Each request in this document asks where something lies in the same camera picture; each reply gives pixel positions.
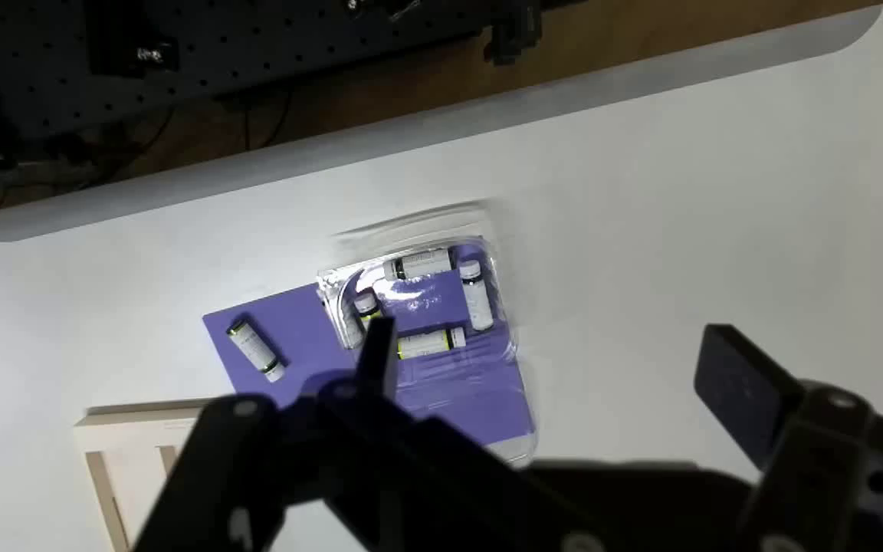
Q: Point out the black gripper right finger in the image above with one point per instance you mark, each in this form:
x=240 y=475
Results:
x=743 y=386

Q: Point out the black clamp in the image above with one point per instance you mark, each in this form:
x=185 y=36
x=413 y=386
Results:
x=514 y=33

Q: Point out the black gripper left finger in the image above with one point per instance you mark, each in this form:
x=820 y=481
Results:
x=377 y=357

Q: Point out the light wooden tray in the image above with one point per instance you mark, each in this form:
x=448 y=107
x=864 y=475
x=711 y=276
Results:
x=115 y=460

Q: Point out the black perforated board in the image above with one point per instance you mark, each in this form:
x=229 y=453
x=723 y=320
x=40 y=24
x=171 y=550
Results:
x=207 y=42

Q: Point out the white cylinder with black ends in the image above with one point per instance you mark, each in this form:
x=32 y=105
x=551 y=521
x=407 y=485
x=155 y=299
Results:
x=429 y=344
x=476 y=299
x=255 y=347
x=362 y=309
x=425 y=266

